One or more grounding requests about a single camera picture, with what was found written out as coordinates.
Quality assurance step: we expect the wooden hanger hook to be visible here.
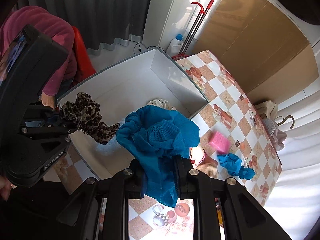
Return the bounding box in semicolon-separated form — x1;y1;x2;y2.
274;114;296;130

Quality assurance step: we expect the blue rubber glove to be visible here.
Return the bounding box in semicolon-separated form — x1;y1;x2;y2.
217;153;255;180

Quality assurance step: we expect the patterned checkered tablecloth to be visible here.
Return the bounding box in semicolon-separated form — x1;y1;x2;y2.
53;49;283;240

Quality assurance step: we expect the beige knitted sock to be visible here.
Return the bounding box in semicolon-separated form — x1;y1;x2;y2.
189;145;218;178

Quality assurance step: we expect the grey storage box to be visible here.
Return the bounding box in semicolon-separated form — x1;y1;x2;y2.
58;47;209;179

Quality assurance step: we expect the person's hand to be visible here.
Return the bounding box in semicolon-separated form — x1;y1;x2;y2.
40;92;56;108

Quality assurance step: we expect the red handled mop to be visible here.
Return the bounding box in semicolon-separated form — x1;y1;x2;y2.
172;0;215;60

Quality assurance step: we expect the leopard print scrunchie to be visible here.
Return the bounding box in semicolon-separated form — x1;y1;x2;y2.
59;92;120;145

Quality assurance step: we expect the pink foam sponge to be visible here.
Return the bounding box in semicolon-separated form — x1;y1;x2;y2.
209;131;231;154

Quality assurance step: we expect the white polka dot scrunchie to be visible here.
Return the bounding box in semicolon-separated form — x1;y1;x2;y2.
147;98;176;111

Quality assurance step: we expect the magenta fleece sleeve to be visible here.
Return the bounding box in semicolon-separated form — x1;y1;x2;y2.
1;6;77;96

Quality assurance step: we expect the dark grey curtain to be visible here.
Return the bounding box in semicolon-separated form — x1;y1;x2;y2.
14;0;150;55

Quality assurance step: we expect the brown cardboard sheet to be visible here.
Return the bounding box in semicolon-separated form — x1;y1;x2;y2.
193;0;319;104

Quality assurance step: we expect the blue mesh cloth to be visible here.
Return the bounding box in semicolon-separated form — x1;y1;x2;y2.
116;105;200;207

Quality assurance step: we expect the pile of clothes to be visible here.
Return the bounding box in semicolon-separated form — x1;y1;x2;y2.
255;100;287;151

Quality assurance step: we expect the white plastic bottle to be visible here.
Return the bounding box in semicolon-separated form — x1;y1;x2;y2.
166;34;183;57

